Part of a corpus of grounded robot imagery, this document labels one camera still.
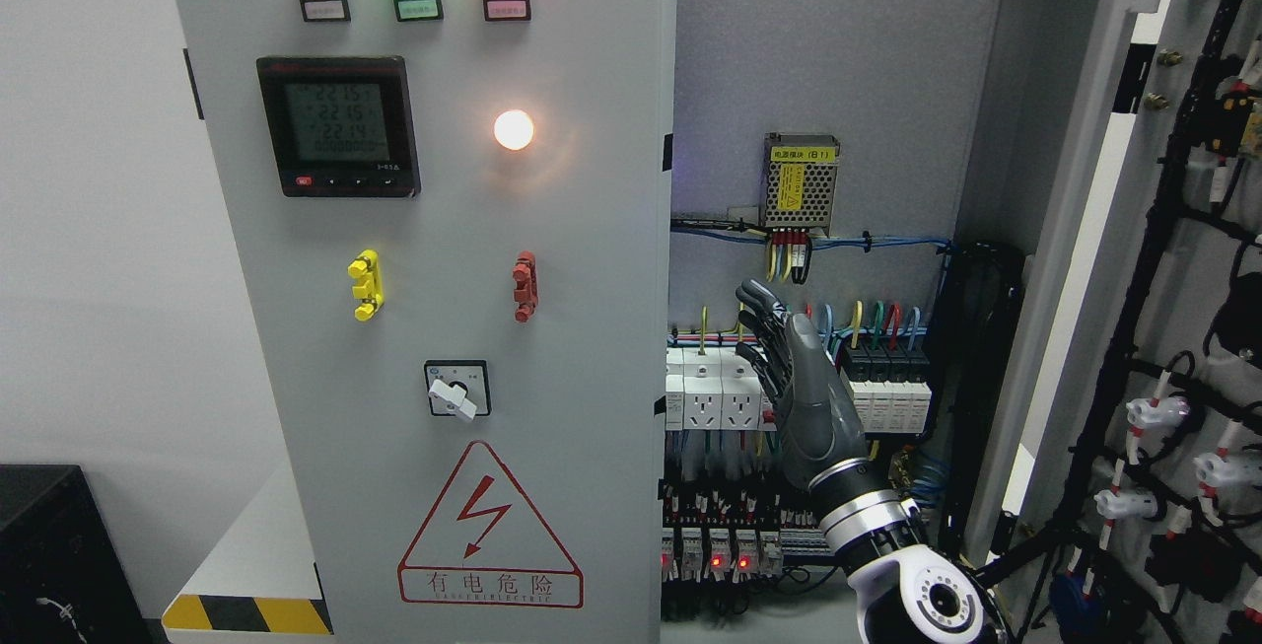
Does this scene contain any grey black robot hand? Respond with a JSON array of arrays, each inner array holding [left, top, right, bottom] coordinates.
[[736, 279, 880, 503]]

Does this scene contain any grey cabinet door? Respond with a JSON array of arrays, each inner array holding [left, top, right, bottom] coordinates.
[[958, 0, 1259, 643], [175, 0, 674, 643]]

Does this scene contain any black surge protector block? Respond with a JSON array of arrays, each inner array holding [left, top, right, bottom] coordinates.
[[839, 338, 933, 442]]

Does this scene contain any brass ground bus bar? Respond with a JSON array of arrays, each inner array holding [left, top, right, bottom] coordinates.
[[887, 448, 915, 500]]

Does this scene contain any white socket breaker row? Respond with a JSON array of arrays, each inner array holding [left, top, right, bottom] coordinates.
[[666, 346, 776, 432]]

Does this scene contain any relay terminal block row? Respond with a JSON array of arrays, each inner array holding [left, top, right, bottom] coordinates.
[[658, 479, 835, 583]]

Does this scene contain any perforated metal power supply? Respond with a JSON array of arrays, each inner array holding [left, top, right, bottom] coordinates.
[[761, 133, 840, 234]]

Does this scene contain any red terminal connector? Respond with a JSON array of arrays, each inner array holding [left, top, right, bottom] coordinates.
[[511, 251, 539, 323]]

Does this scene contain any red electric warning sticker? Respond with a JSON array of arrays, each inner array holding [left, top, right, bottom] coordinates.
[[398, 439, 586, 607]]

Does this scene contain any white glowing indicator light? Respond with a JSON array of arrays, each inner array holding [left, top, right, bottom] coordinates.
[[492, 109, 535, 153]]

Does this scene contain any yellow terminal connector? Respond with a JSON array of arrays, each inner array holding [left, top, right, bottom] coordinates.
[[347, 249, 385, 323]]

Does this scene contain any black digital power meter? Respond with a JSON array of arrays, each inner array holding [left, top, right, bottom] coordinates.
[[256, 56, 422, 198]]

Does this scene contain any black box at left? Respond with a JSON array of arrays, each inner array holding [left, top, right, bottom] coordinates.
[[1, 463, 151, 643]]

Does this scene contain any black right cable loom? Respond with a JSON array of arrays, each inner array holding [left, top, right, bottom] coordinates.
[[928, 241, 1026, 566]]

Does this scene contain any white rotary selector switch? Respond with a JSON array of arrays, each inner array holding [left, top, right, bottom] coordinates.
[[423, 359, 492, 423]]

